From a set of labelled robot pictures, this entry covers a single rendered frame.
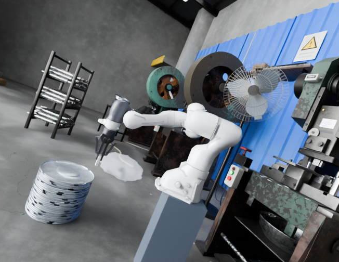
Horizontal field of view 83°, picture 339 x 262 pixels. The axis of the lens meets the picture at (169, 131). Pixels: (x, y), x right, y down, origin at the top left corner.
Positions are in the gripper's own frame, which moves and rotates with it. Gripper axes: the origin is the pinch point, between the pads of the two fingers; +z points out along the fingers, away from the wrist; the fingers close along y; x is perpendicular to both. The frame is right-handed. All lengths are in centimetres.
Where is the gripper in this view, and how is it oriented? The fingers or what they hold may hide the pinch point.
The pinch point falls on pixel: (98, 159)
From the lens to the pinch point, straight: 123.6
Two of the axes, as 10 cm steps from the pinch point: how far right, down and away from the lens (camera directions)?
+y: 8.6, 3.3, 3.9
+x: -3.4, -2.0, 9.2
